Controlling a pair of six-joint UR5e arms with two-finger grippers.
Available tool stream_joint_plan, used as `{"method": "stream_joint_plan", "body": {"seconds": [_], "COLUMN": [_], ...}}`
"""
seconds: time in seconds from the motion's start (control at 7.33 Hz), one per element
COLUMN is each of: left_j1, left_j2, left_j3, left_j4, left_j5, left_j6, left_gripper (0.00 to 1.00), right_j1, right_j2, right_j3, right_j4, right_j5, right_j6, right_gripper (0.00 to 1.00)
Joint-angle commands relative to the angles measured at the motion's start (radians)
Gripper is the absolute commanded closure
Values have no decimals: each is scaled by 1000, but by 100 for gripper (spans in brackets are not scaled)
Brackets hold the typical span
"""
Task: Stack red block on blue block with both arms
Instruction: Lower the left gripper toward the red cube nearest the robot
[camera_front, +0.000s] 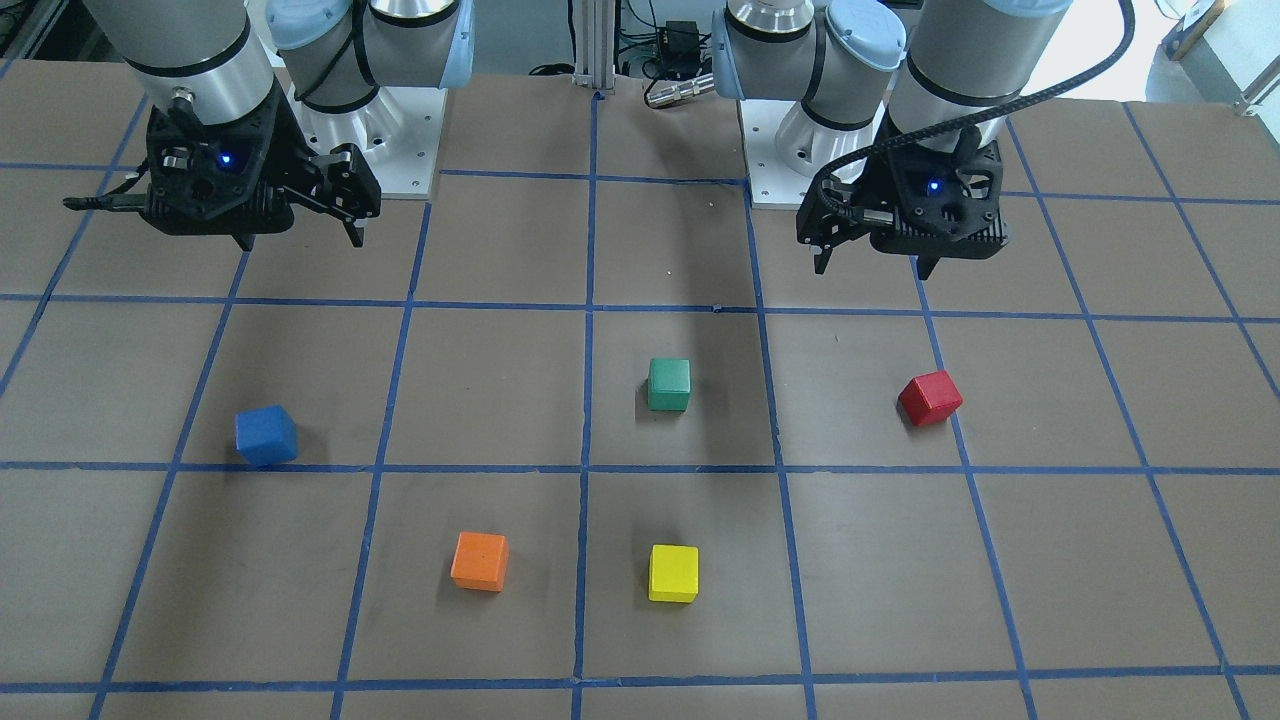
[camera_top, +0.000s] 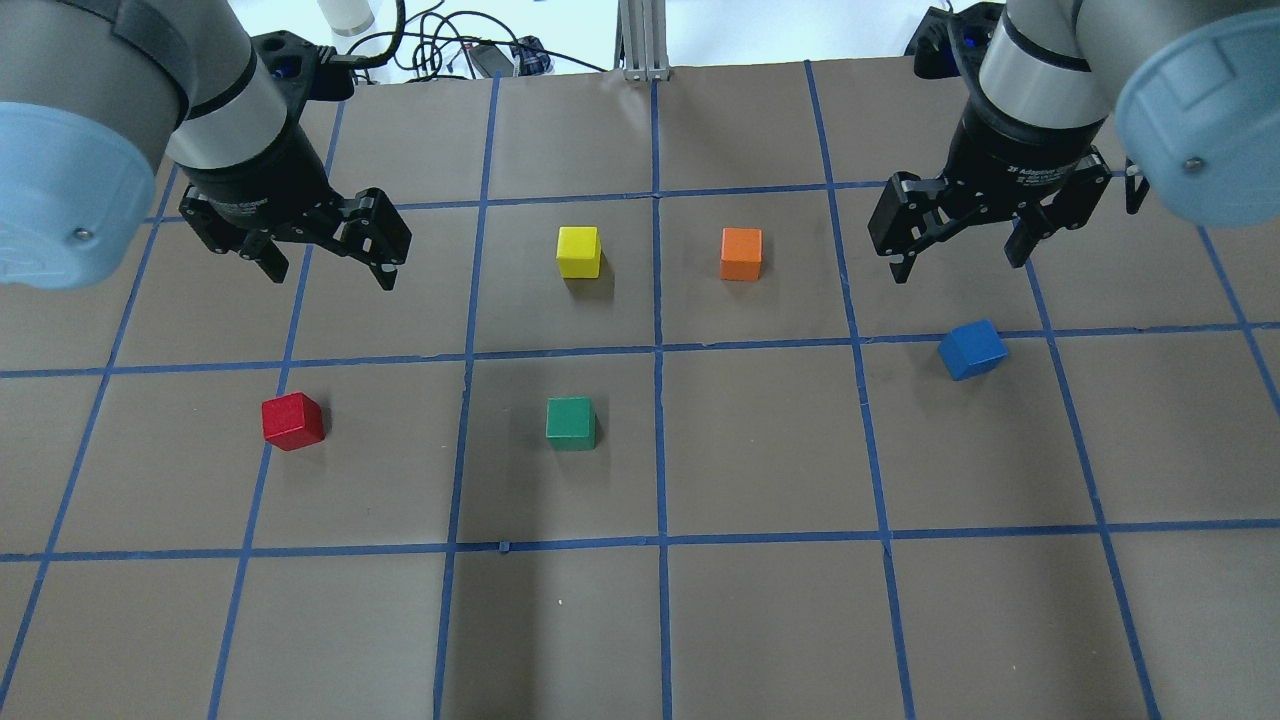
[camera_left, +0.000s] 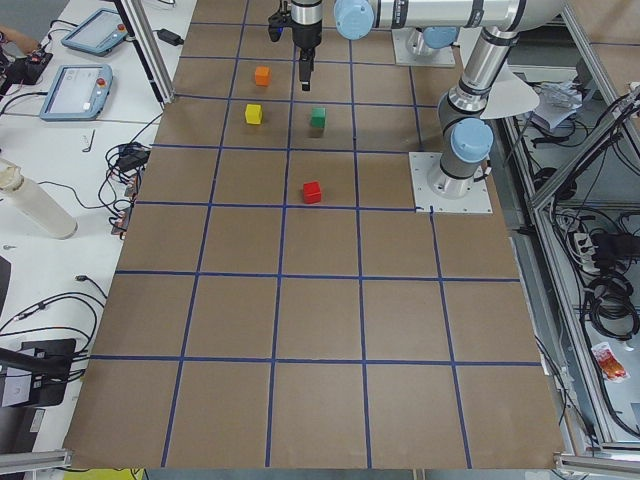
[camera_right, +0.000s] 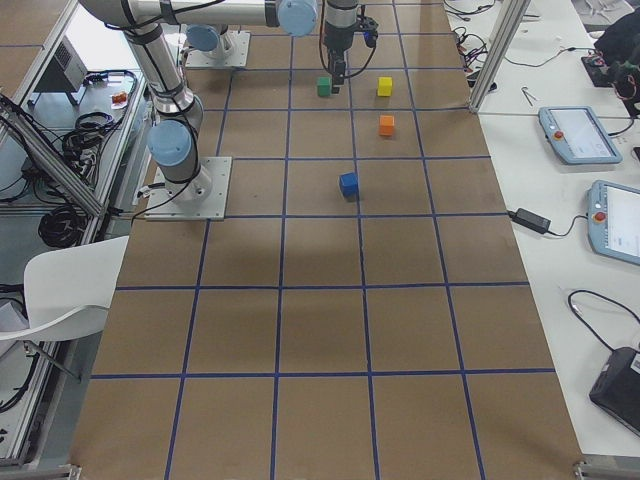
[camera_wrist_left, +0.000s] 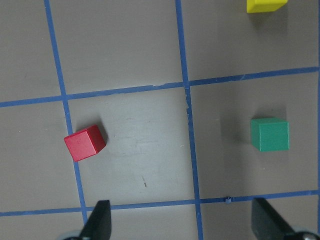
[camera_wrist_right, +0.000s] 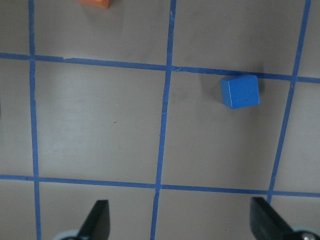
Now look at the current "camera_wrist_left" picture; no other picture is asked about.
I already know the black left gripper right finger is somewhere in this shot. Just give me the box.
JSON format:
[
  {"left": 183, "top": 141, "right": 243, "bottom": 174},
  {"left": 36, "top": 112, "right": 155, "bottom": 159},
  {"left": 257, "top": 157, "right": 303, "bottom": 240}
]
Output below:
[{"left": 251, "top": 198, "right": 302, "bottom": 240}]

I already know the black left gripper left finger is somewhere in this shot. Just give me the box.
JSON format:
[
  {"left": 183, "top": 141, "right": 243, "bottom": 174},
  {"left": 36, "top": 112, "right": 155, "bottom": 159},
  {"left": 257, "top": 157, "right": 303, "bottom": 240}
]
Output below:
[{"left": 79, "top": 200, "right": 111, "bottom": 240}]

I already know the green wooden block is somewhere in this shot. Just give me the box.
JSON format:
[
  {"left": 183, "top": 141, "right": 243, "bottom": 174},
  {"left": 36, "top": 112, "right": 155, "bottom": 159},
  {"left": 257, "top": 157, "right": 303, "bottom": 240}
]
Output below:
[{"left": 250, "top": 117, "right": 290, "bottom": 152}]

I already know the red wooden block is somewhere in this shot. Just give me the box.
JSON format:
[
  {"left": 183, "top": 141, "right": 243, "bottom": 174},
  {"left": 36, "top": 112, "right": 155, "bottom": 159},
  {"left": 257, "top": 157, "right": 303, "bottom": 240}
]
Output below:
[{"left": 64, "top": 124, "right": 107, "bottom": 162}]

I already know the yellow wooden block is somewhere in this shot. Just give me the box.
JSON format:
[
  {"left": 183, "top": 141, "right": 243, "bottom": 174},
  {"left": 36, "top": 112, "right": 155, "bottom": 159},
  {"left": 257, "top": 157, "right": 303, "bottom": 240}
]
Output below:
[{"left": 246, "top": 0, "right": 288, "bottom": 14}]

